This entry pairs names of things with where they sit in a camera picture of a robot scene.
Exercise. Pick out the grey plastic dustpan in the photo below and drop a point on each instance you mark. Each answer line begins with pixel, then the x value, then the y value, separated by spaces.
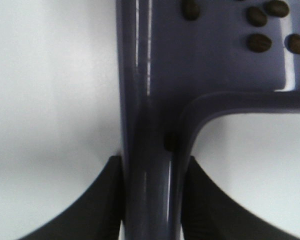
pixel 154 176

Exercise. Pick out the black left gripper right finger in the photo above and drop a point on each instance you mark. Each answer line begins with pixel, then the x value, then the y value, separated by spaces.
pixel 208 213

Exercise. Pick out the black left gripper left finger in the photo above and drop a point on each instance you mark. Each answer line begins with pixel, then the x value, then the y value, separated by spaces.
pixel 95 215

